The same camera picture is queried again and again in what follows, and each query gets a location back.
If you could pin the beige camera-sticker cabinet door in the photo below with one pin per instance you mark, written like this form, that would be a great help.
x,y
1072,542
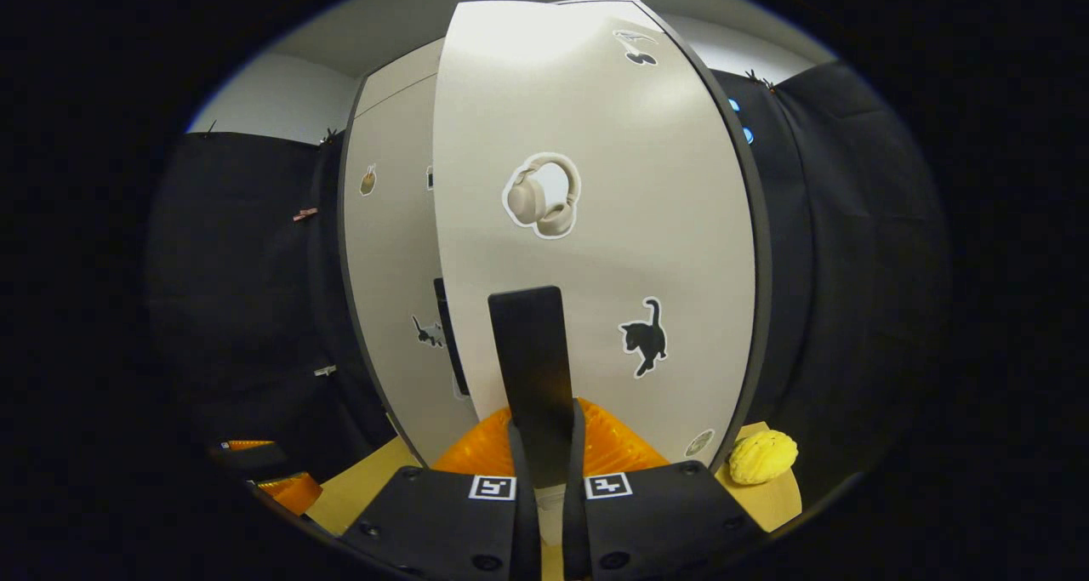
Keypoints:
x,y
391,266

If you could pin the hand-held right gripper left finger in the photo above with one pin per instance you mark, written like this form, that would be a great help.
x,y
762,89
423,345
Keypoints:
x,y
442,521

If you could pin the yellow bumpy toy fruit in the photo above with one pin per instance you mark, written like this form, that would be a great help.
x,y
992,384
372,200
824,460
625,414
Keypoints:
x,y
763,457

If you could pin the copper cloth clip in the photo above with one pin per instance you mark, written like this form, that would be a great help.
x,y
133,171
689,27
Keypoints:
x,y
305,214

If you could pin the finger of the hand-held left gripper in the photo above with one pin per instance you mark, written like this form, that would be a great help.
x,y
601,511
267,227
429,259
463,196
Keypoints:
x,y
251,460
293,492

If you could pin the black backdrop cloth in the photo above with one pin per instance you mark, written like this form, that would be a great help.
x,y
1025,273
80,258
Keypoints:
x,y
230,266

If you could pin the black cloth clip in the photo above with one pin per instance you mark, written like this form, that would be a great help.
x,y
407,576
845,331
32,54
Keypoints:
x,y
328,136

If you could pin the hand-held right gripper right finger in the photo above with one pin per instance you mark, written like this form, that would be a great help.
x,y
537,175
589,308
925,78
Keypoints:
x,y
664,521

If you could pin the beige headphone-sticker cabinet door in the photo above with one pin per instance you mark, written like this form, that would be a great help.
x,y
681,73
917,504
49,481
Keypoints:
x,y
612,139

